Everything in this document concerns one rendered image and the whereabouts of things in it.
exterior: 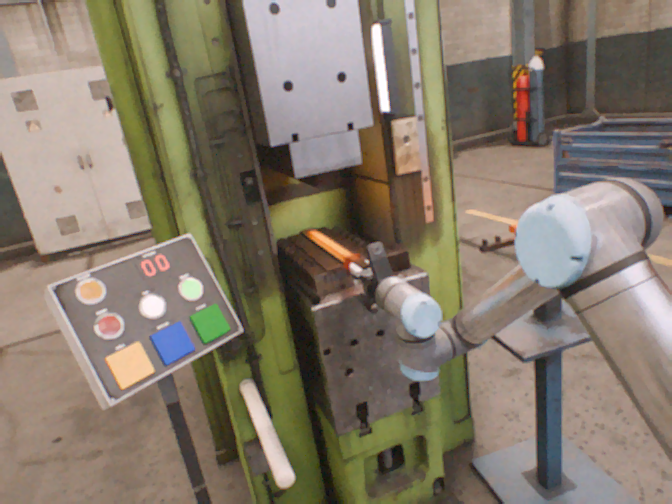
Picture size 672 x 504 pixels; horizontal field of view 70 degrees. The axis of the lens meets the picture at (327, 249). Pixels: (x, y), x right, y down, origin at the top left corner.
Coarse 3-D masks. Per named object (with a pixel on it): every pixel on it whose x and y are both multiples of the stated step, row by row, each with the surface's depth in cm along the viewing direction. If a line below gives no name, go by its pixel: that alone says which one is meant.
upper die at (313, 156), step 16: (256, 144) 162; (288, 144) 126; (304, 144) 127; (320, 144) 129; (336, 144) 130; (352, 144) 132; (272, 160) 147; (288, 160) 130; (304, 160) 128; (320, 160) 130; (336, 160) 132; (352, 160) 133; (304, 176) 129
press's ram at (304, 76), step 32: (256, 0) 114; (288, 0) 117; (320, 0) 119; (352, 0) 122; (256, 32) 116; (288, 32) 118; (320, 32) 121; (352, 32) 124; (256, 64) 118; (288, 64) 120; (320, 64) 123; (352, 64) 126; (256, 96) 124; (288, 96) 122; (320, 96) 125; (352, 96) 129; (256, 128) 134; (288, 128) 125; (320, 128) 128; (352, 128) 132
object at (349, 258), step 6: (312, 234) 168; (318, 234) 167; (318, 240) 163; (324, 240) 160; (330, 240) 159; (330, 246) 153; (336, 246) 152; (336, 252) 148; (342, 252) 146; (348, 252) 145; (342, 258) 144; (348, 258) 139; (354, 258) 138; (360, 258) 137; (348, 264) 139; (360, 264) 133; (366, 264) 132
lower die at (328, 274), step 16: (288, 240) 176; (304, 240) 169; (336, 240) 163; (320, 256) 151; (336, 256) 146; (304, 272) 147; (320, 272) 141; (336, 272) 140; (320, 288) 140; (336, 288) 142
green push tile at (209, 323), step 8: (216, 304) 116; (200, 312) 113; (208, 312) 114; (216, 312) 115; (192, 320) 111; (200, 320) 112; (208, 320) 113; (216, 320) 114; (224, 320) 115; (200, 328) 111; (208, 328) 112; (216, 328) 113; (224, 328) 115; (200, 336) 111; (208, 336) 112; (216, 336) 113
